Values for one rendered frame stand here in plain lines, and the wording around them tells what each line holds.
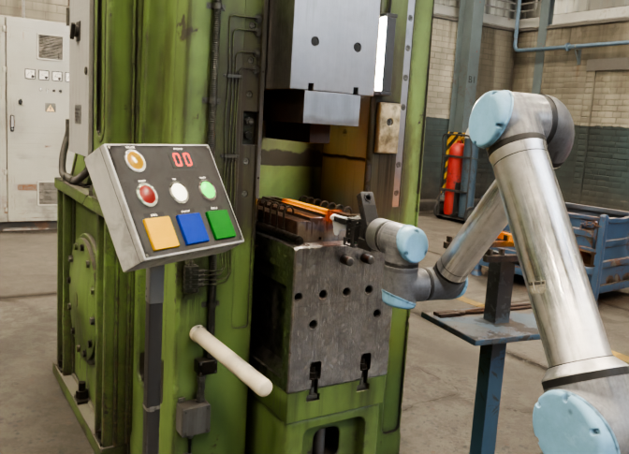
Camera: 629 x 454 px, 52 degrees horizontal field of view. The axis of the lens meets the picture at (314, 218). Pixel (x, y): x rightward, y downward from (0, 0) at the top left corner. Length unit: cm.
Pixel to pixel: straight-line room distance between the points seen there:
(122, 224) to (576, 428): 98
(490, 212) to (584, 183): 891
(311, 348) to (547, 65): 940
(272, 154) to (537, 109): 125
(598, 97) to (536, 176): 916
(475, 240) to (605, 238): 375
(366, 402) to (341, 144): 90
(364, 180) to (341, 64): 45
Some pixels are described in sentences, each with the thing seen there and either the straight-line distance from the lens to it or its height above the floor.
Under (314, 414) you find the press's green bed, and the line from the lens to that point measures 209.
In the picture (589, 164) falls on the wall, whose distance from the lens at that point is 1044.
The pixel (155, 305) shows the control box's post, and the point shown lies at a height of 79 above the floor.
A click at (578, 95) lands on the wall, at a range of 1062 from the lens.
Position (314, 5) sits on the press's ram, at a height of 160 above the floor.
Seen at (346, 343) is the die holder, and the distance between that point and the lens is 206.
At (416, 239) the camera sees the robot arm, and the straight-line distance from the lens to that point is 167.
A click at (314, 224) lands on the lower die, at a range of 196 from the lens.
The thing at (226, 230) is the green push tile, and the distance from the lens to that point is 163.
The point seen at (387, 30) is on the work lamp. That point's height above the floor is 159.
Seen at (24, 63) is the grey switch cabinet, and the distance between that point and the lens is 706.
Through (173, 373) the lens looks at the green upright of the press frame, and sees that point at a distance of 205.
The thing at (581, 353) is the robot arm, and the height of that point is 91.
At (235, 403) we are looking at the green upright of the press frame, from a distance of 217.
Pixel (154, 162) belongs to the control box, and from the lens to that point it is 158.
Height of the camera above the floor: 128
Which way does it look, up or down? 8 degrees down
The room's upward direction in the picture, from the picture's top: 4 degrees clockwise
